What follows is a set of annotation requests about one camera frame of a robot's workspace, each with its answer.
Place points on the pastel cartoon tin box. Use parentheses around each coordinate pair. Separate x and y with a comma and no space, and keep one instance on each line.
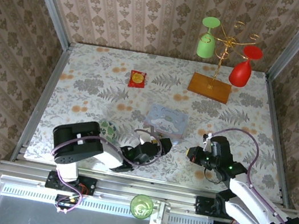
(165,120)

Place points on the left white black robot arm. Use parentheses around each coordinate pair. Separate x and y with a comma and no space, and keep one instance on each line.
(81,137)

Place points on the green patterned small dish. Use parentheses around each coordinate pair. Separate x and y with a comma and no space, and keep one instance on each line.
(108,131)

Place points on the green plastic cup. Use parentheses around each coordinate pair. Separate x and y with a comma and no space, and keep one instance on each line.
(141,206)

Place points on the red snack packet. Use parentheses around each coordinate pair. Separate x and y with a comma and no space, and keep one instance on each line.
(137,79)

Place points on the red wine glass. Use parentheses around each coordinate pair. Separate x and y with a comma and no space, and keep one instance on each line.
(240,74)

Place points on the green wine glass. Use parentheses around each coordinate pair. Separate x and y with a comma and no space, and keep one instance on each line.
(205,48)

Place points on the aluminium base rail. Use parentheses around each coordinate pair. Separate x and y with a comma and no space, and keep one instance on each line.
(139,188)

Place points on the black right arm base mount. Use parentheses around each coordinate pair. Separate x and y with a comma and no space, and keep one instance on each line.
(203,206)

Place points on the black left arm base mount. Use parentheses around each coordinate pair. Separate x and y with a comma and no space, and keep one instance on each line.
(87,186)

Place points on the aluminium table side rail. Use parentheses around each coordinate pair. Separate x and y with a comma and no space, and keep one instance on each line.
(277,134)
(49,94)

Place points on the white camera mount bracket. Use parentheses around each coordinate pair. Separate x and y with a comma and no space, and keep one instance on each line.
(159,218)

